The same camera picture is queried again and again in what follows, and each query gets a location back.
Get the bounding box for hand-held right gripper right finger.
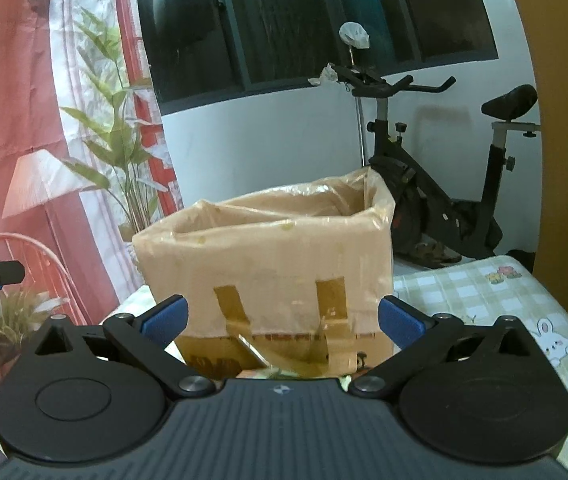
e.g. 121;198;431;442
348;295;536;402

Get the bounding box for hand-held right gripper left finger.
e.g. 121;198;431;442
34;295;215;402

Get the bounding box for brown cardboard box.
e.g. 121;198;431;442
131;167;397;380

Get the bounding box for clear plastic bag liner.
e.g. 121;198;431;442
131;167;397;340

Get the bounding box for brown sandals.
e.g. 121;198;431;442
406;242;463;269

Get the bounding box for black exercise bike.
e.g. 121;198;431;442
309;62;542;268

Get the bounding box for printed curtain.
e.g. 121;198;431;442
0;0;185;471

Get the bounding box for metal pole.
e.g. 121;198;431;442
348;47;366;167

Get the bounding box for white plastic bag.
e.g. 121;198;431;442
339;22;370;51

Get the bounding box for dark glass window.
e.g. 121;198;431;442
134;0;500;116

